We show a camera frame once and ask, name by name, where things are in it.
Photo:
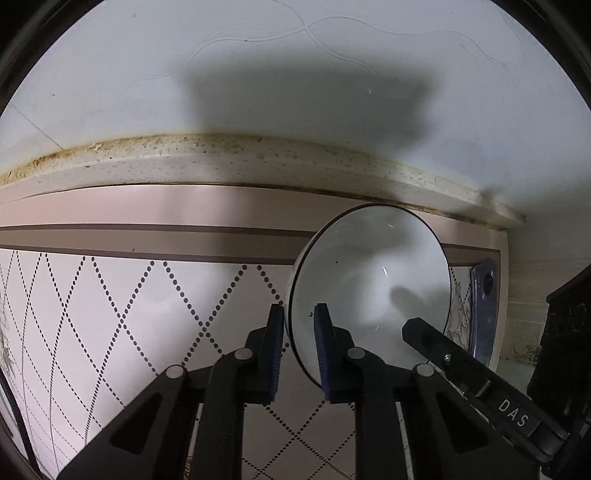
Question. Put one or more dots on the blue smartphone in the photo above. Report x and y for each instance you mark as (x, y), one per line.
(484, 314)

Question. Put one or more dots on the diamond pattern table mat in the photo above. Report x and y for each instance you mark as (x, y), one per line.
(138, 295)

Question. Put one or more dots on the white bowl thin rim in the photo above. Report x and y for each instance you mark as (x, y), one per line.
(369, 267)

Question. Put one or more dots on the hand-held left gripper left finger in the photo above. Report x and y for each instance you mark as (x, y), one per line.
(276, 350)

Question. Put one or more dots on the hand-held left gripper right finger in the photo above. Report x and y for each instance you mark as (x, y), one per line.
(323, 350)

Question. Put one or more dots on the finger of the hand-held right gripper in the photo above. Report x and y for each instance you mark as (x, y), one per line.
(438, 353)

